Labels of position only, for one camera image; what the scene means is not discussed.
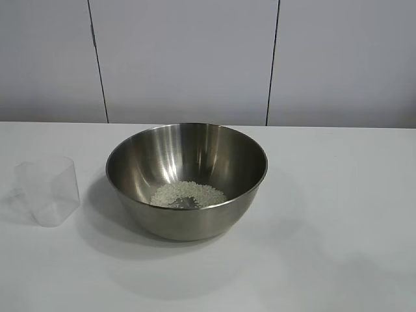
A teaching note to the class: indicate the white rice grains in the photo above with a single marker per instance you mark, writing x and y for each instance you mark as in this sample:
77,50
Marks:
208,191

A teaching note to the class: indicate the translucent plastic measuring cup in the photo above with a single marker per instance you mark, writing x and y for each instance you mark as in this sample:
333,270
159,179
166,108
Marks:
55,188

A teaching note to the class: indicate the stainless steel mixing bowl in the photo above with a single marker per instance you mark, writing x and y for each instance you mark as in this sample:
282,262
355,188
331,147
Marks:
195,221

